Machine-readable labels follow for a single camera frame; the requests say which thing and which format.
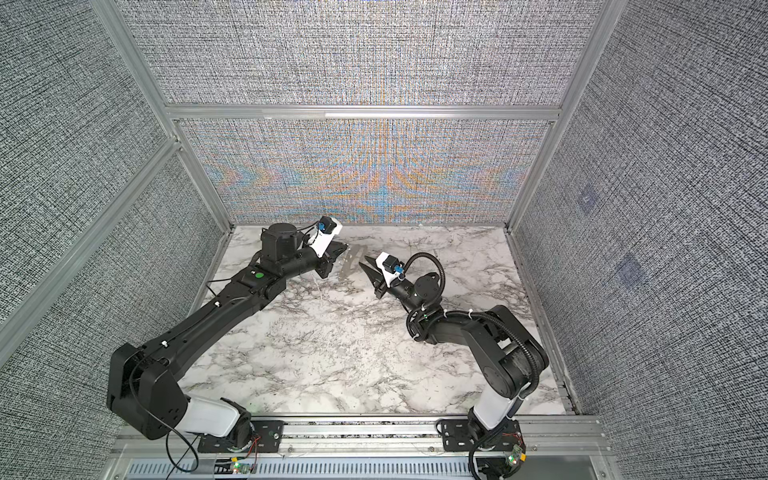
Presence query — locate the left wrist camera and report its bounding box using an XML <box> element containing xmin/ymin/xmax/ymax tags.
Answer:
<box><xmin>306</xmin><ymin>216</ymin><xmax>343</xmax><ymax>258</ymax></box>

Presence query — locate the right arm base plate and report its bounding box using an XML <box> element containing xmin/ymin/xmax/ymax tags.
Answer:
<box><xmin>435</xmin><ymin>418</ymin><xmax>527</xmax><ymax>453</ymax></box>

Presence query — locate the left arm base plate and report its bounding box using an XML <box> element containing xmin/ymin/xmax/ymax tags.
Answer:
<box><xmin>197</xmin><ymin>420</ymin><xmax>285</xmax><ymax>455</ymax></box>

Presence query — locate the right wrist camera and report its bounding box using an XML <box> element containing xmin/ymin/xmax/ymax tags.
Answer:
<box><xmin>375</xmin><ymin>252</ymin><xmax>405</xmax><ymax>287</ymax></box>

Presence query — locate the aluminium front rail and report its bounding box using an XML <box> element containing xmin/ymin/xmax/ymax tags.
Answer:
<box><xmin>100</xmin><ymin>414</ymin><xmax>622</xmax><ymax>479</ymax></box>

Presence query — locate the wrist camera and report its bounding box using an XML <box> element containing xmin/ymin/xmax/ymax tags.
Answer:
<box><xmin>375</xmin><ymin>252</ymin><xmax>405</xmax><ymax>287</ymax></box>
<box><xmin>306</xmin><ymin>216</ymin><xmax>343</xmax><ymax>258</ymax></box>

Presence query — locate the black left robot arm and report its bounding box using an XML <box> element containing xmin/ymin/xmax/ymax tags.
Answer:
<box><xmin>106</xmin><ymin>216</ymin><xmax>347</xmax><ymax>449</ymax></box>

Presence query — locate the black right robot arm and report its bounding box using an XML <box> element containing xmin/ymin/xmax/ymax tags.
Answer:
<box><xmin>359</xmin><ymin>252</ymin><xmax>549</xmax><ymax>433</ymax></box>

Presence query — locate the aluminium enclosure frame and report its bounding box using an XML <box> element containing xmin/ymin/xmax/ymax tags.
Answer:
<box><xmin>1</xmin><ymin>1</ymin><xmax>627</xmax><ymax>362</ymax></box>

